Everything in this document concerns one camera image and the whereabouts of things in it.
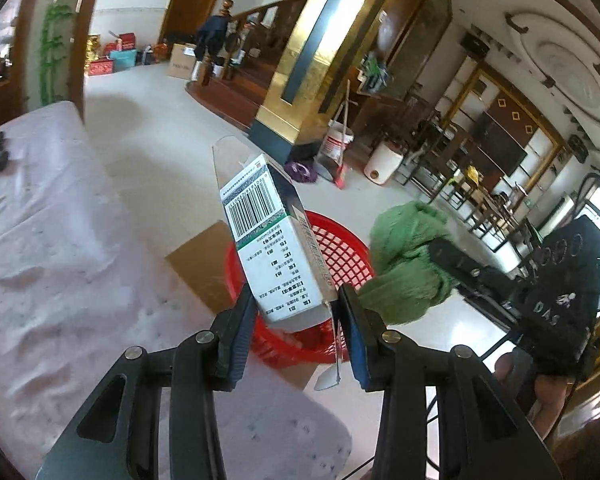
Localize white green medicine box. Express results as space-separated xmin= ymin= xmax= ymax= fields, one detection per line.
xmin=212 ymin=136 xmax=342 ymax=391

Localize green towel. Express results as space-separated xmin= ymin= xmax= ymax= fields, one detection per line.
xmin=358 ymin=200 xmax=456 ymax=325

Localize right hand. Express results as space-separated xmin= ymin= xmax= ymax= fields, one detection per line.
xmin=493 ymin=352 xmax=570 ymax=440

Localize cardboard stool under basket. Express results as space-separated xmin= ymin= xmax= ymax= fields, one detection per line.
xmin=166 ymin=221 xmax=330 ymax=390

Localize red plastic basket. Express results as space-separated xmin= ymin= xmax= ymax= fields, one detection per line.
xmin=224 ymin=204 xmax=373 ymax=368

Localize white bucket with label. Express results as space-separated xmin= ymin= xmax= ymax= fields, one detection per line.
xmin=320 ymin=120 xmax=354 ymax=162

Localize cardboard box on floor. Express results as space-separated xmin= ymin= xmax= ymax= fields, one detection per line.
xmin=166 ymin=44 xmax=197 ymax=80

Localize teal gift bag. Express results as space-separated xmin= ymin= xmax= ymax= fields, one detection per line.
xmin=108 ymin=49 xmax=137 ymax=73

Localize red gift boxes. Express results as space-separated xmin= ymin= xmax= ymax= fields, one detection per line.
xmin=84 ymin=32 xmax=136 ymax=77

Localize wooden stair railing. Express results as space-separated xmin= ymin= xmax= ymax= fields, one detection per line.
xmin=192 ymin=0 xmax=308 ymax=87

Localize wooden door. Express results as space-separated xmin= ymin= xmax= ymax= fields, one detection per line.
xmin=158 ymin=0 xmax=232 ymax=44

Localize dark jacket on post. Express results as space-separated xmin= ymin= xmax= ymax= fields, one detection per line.
xmin=195 ymin=14 xmax=230 ymax=61

